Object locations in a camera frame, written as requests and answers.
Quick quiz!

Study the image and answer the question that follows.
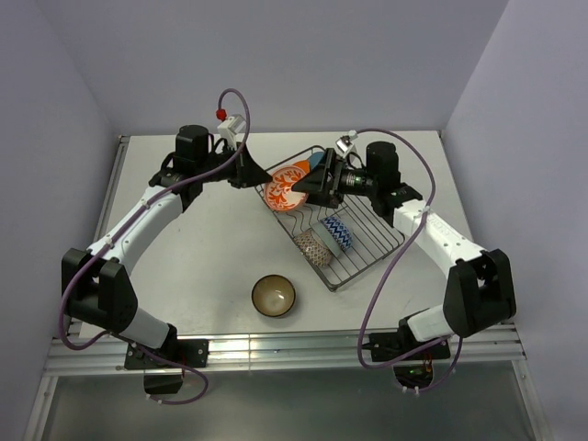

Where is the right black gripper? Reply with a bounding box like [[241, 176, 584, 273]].
[[291, 148, 378, 209]]

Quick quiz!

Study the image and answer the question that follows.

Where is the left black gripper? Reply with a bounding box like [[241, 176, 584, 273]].
[[197, 142, 273, 189]]

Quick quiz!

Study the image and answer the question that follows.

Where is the orange bowl white inside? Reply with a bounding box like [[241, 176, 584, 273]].
[[294, 160, 311, 174]]

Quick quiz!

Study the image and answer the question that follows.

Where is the blue ceramic bowl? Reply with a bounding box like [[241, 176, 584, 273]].
[[307, 151, 324, 170]]

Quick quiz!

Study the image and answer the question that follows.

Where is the orange floral bowl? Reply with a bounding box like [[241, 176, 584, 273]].
[[263, 165, 308, 212]]

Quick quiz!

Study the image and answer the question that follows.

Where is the orange patterned bowl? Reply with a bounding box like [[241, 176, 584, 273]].
[[320, 216, 353, 252]]

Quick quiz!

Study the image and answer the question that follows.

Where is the brown patterned bowl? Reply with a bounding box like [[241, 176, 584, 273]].
[[294, 229, 333, 267]]

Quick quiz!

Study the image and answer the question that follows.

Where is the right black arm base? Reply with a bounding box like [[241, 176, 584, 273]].
[[362, 332, 451, 389]]

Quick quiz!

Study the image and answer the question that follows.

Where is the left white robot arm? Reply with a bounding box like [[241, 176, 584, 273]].
[[58, 118, 271, 367]]

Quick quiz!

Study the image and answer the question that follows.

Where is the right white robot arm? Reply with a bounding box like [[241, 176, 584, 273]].
[[293, 141, 516, 358]]

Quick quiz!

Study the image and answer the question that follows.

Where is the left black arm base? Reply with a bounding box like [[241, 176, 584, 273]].
[[123, 339, 209, 401]]

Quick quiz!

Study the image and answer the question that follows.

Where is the olive patterned bowl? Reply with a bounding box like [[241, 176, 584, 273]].
[[251, 275, 297, 318]]

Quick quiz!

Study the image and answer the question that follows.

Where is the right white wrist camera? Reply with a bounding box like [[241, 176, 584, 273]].
[[335, 130, 358, 158]]

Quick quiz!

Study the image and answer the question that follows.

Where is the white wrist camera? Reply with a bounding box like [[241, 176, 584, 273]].
[[216, 107, 246, 150], [335, 130, 358, 158]]

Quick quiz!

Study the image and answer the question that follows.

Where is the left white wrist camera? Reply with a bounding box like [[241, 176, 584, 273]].
[[216, 107, 246, 150]]

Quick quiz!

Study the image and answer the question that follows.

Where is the grey wire dish rack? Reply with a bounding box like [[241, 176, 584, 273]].
[[271, 195, 404, 292]]

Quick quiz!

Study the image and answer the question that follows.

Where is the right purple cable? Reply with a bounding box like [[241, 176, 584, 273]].
[[353, 129, 464, 391]]

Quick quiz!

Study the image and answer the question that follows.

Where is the purple cable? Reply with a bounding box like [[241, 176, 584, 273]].
[[59, 88, 252, 406], [353, 129, 464, 391]]

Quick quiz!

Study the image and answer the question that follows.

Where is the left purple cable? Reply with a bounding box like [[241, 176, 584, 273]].
[[59, 88, 252, 406]]

